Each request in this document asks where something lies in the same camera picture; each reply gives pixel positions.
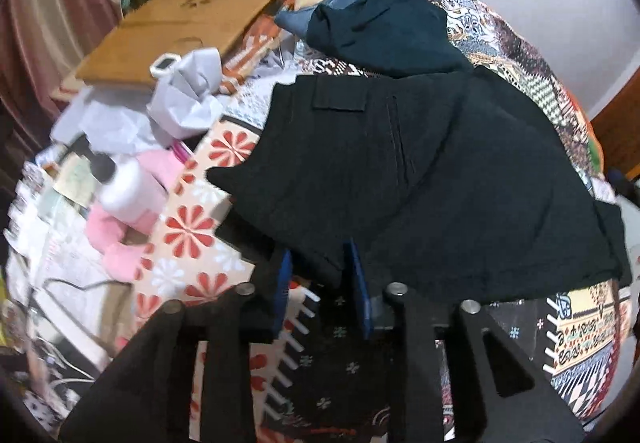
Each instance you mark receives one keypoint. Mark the blue denim cloth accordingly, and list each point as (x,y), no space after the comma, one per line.
(300,20)

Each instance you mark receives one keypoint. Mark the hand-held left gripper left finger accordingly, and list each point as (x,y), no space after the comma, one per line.
(283,285)

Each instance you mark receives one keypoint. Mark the brown paper bag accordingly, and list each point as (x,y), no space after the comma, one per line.
(190,18)

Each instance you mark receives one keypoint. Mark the patchwork printed blanket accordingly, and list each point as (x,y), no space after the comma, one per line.
(525,123)

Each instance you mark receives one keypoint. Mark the black pants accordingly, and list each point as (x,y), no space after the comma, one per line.
(425,183)

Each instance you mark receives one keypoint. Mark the dark teal garment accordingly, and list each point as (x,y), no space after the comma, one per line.
(380,23)

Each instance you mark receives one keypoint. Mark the white crumpled paper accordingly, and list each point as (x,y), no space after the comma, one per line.
(185,88)

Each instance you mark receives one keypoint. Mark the pink plush toy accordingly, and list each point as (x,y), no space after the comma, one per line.
(135,223)

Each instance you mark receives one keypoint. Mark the white plastic bottle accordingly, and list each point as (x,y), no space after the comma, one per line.
(127,190)

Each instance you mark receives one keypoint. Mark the pink curtain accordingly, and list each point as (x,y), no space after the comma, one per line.
(45,33)

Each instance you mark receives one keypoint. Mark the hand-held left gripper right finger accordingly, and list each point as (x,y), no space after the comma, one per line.
(358,293)

